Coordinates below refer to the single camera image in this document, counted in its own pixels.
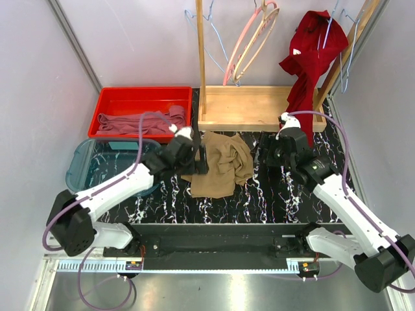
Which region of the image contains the right wooden rack post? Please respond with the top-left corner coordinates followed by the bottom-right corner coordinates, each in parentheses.
top-left (313, 0), bottom-right (384, 110)

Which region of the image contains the black marble pattern mat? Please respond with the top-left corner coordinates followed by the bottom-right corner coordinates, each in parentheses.
top-left (99, 89), bottom-right (345, 224)

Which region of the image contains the aluminium rail frame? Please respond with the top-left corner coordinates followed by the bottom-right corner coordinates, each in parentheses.
top-left (31, 236), bottom-right (412, 310)

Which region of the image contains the red pleated skirt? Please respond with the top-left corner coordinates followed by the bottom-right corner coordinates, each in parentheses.
top-left (279, 10), bottom-right (350, 148)

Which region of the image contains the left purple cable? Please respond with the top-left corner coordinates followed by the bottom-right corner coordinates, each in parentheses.
top-left (42, 111), bottom-right (178, 310)

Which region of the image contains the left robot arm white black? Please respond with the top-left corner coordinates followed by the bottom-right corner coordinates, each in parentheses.
top-left (42, 127), bottom-right (209, 257)

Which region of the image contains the beige wooden hanger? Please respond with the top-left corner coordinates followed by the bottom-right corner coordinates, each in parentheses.
top-left (232, 0), bottom-right (280, 82)

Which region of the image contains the wooden rack base tray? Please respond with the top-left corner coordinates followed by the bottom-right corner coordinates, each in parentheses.
top-left (198, 85), bottom-right (327, 133)

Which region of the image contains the left wooden rack post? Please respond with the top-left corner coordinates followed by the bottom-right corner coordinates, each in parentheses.
top-left (195, 0), bottom-right (206, 120)

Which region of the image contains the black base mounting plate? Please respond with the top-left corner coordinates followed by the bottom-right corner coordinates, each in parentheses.
top-left (103, 224), bottom-right (315, 273)

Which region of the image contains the tan brown garment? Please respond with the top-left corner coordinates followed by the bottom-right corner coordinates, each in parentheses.
top-left (182, 131), bottom-right (254, 199)

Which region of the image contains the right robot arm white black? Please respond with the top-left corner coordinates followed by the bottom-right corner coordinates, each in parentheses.
top-left (259, 128), bottom-right (414, 293)

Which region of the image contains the light blue wire hanger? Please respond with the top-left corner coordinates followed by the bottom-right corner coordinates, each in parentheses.
top-left (322, 0), bottom-right (340, 49)

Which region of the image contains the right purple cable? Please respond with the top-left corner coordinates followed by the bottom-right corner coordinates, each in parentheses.
top-left (268, 109), bottom-right (415, 292)

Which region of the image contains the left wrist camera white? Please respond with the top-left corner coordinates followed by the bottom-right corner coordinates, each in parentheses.
top-left (169, 124), bottom-right (194, 141)

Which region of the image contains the pink plastic hanger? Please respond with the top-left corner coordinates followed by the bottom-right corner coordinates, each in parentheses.
top-left (222, 0), bottom-right (279, 86)

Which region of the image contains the wooden rack post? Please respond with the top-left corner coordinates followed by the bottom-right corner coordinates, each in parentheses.
top-left (313, 0), bottom-right (384, 110)
top-left (195, 0), bottom-right (206, 120)

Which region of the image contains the purple cable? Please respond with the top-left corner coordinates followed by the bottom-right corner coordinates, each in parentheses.
top-left (268, 109), bottom-right (415, 292)
top-left (42, 111), bottom-right (178, 310)

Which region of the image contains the red plastic bin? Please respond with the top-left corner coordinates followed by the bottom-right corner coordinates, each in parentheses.
top-left (88, 86), bottom-right (192, 144)

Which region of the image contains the mauve pink garment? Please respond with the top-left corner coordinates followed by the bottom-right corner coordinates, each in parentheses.
top-left (97, 106), bottom-right (186, 135)

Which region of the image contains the blue wire hanger far right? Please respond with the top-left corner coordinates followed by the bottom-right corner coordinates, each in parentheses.
top-left (338, 8), bottom-right (362, 95)

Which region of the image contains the teal transparent plastic tub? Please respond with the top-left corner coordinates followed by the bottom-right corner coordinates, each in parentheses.
top-left (65, 138), bottom-right (165, 197)

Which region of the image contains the blue wire hanger left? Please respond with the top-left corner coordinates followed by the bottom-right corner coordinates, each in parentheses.
top-left (202, 1), bottom-right (229, 76)

